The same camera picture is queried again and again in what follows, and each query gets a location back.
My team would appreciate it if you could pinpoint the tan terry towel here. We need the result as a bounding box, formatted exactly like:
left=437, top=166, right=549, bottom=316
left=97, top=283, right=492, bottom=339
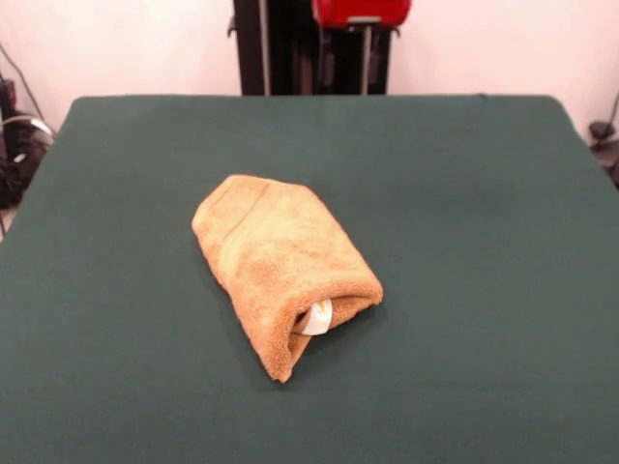
left=191, top=174, right=385, bottom=385

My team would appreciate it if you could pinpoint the dark green table cloth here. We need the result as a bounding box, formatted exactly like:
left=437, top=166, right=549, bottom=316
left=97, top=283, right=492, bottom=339
left=0, top=94, right=619, bottom=464

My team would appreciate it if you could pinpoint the dark grey stand base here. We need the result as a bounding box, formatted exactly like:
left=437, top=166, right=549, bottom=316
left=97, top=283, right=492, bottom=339
left=587, top=120, right=619, bottom=189

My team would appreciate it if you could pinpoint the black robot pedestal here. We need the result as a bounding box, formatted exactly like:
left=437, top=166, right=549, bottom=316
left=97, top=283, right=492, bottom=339
left=233, top=0, right=392, bottom=96

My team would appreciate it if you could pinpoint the black cable bundle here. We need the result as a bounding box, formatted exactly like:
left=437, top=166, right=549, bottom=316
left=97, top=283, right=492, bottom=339
left=0, top=43, right=55, bottom=212

